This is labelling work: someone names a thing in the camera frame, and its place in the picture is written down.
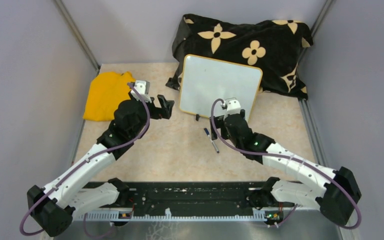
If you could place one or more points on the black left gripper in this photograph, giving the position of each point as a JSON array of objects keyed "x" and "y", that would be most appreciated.
[{"x": 165, "y": 111}]

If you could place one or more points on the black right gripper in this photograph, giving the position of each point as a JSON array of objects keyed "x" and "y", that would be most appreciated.
[{"x": 218, "y": 121}]

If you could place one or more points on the white blue marker pen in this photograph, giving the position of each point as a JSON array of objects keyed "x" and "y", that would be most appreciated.
[{"x": 207, "y": 132}]

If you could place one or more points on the yellow framed whiteboard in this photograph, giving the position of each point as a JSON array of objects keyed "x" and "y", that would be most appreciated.
[{"x": 205, "y": 80}]

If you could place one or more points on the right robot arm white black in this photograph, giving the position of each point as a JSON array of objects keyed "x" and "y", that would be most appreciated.
[{"x": 335, "y": 193}]

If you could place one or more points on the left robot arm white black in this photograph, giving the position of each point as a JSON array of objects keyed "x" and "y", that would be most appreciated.
[{"x": 58, "y": 203}]

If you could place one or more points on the yellow cloth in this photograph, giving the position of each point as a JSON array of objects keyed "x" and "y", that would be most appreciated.
[{"x": 106, "y": 91}]

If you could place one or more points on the black floral blanket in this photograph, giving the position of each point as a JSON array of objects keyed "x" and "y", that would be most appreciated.
[{"x": 274, "y": 46}]

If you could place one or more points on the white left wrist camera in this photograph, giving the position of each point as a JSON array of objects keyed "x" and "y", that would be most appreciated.
[{"x": 142, "y": 87}]

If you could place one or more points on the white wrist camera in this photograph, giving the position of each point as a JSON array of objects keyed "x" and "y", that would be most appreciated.
[
  {"x": 231, "y": 106},
  {"x": 142, "y": 87}
]

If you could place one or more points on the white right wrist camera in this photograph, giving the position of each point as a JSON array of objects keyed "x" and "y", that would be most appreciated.
[{"x": 231, "y": 106}]

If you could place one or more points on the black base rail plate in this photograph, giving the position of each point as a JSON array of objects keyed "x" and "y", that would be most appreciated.
[{"x": 198, "y": 199}]

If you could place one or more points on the white perforated cable tray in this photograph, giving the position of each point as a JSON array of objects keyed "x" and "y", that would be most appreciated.
[{"x": 115, "y": 216}]

